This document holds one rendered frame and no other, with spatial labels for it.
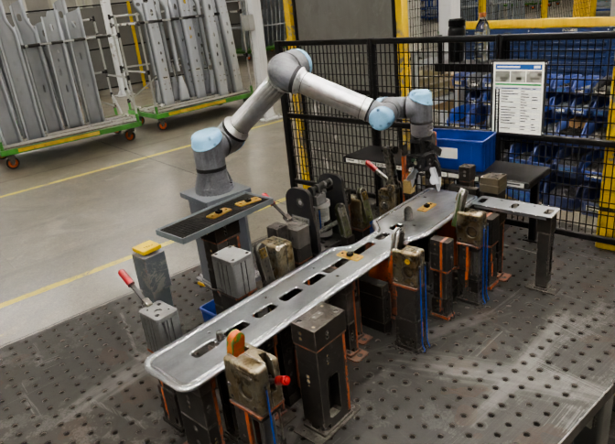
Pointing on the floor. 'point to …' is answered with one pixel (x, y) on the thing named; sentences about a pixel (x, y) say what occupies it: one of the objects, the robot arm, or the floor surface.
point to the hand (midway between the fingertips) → (426, 186)
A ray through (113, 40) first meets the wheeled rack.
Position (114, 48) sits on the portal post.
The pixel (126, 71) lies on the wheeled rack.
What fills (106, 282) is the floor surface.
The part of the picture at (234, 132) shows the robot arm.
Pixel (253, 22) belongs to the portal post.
